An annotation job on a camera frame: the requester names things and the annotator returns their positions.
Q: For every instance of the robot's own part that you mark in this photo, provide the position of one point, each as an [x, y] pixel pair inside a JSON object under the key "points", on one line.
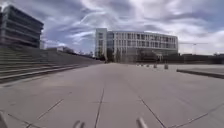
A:
{"points": [[78, 124], [141, 123]]}

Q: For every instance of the construction crane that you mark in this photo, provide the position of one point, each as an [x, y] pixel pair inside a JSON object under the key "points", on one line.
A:
{"points": [[194, 46]]}

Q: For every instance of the low dark raised platform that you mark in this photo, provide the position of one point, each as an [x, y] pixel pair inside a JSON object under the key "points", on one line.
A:
{"points": [[203, 72]]}

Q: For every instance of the white multi-storey building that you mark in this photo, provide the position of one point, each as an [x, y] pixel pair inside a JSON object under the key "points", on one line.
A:
{"points": [[133, 43]]}

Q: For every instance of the grey concrete bollard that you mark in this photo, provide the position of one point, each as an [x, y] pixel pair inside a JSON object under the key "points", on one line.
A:
{"points": [[155, 65], [166, 66]]}

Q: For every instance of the dark glass office building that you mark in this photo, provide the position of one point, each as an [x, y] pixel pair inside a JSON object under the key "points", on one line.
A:
{"points": [[18, 28]]}

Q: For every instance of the low dark building row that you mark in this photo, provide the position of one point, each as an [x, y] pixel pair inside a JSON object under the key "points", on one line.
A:
{"points": [[200, 58]]}

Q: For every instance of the grey concrete slab plaza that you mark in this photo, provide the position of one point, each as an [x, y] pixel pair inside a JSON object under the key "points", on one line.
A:
{"points": [[113, 90]]}

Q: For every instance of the wide grey stone steps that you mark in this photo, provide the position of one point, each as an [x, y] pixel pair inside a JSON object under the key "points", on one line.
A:
{"points": [[30, 61]]}

